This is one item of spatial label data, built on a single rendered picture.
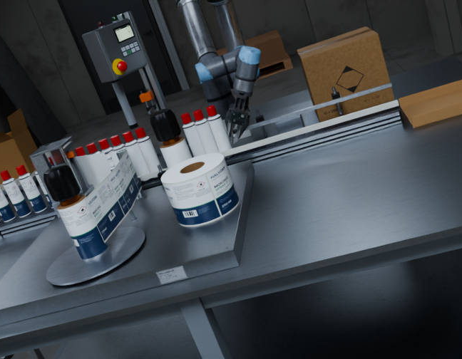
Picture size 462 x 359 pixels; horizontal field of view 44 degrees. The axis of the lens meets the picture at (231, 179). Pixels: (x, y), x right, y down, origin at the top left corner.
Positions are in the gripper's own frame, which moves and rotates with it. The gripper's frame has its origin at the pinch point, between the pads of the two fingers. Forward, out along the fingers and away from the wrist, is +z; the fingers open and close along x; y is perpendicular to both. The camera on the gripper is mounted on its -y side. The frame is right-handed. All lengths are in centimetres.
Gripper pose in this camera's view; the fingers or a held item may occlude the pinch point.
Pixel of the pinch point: (233, 139)
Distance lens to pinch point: 219.0
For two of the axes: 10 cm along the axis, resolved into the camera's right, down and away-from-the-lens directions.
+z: -1.9, 9.0, 3.9
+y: -1.0, 3.8, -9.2
